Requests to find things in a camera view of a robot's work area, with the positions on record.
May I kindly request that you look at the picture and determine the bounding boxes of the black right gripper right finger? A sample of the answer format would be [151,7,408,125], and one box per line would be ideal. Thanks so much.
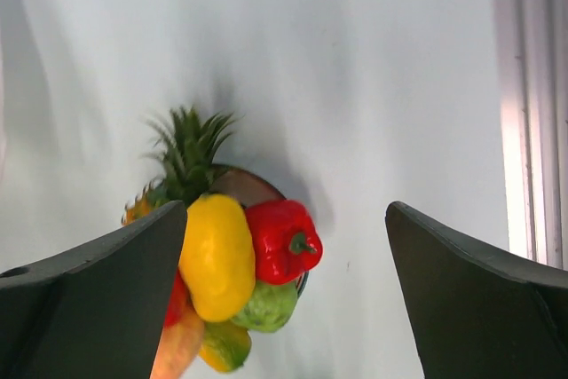
[385,201,567,379]

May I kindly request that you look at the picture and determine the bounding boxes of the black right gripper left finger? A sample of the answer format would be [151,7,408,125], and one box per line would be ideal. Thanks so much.
[1,201,186,379]

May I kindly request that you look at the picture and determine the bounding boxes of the orange pink fake peach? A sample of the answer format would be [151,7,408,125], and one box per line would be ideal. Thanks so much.
[150,304,204,379]

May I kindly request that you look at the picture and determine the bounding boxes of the orange green fake papaya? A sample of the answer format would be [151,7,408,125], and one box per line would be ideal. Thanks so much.
[199,321,252,374]

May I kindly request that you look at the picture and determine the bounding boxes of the yellow fake mango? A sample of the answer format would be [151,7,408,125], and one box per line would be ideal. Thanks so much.
[178,194,256,322]

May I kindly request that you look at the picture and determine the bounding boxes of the green fake fruit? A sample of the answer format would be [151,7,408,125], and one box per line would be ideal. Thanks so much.
[232,280,298,333]

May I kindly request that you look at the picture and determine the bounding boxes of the orange fake pineapple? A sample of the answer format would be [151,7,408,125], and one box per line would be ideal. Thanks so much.
[121,106,236,225]

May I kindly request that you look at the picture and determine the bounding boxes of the round printed plate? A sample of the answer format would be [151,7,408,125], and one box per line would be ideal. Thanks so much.
[210,165,308,283]

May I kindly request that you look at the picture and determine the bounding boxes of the aluminium frame rail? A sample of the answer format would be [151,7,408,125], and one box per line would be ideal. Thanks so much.
[493,0,567,269]

